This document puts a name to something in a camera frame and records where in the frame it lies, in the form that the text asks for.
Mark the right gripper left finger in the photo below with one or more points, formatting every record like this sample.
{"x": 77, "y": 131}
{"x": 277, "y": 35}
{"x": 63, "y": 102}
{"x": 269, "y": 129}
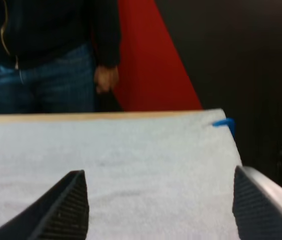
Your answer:
{"x": 63, "y": 215}

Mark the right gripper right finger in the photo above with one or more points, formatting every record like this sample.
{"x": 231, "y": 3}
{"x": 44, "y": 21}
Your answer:
{"x": 256, "y": 212}

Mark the person's left hand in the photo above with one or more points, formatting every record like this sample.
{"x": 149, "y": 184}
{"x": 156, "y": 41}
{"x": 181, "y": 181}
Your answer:
{"x": 106, "y": 77}

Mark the blue clip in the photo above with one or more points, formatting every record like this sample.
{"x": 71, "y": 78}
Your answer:
{"x": 224, "y": 123}

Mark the person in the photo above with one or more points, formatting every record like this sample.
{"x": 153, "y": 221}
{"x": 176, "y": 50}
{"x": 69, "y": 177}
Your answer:
{"x": 46, "y": 50}

